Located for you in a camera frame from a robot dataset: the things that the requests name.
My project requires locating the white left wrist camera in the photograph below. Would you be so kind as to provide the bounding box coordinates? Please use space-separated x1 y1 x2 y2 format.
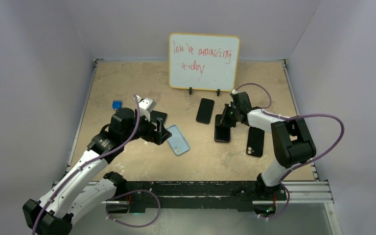
136 95 157 121

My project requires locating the yellow framed whiteboard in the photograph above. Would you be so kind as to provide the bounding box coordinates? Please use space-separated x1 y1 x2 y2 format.
168 33 241 92

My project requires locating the black smartphone with purple edge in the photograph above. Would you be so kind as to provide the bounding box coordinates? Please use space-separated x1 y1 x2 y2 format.
214 114 231 143

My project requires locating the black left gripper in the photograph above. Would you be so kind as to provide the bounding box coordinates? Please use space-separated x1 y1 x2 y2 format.
122 110 170 145

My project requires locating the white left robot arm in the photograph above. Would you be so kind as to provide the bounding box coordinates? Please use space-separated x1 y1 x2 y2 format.
23 108 172 235

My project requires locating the black smartphone face down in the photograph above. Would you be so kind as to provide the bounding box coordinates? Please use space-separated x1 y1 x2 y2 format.
196 98 214 124

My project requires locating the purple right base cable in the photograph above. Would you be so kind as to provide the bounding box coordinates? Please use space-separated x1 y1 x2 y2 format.
256 185 291 222

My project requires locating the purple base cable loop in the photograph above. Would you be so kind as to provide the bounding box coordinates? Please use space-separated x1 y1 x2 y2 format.
105 189 161 228

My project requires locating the aluminium frame rail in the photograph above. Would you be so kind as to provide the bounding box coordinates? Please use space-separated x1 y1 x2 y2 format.
283 181 333 204

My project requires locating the light blue phone case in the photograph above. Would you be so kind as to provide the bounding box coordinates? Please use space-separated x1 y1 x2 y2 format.
167 124 190 156

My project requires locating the black phone case right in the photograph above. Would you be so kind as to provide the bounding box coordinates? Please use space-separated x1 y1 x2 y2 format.
246 127 265 158

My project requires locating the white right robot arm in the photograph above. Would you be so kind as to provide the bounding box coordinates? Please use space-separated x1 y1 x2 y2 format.
218 90 316 199

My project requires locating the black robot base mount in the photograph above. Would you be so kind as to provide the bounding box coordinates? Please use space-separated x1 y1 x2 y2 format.
114 181 288 214

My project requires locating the small blue eraser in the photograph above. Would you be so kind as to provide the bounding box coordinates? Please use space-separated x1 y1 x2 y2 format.
112 100 122 110

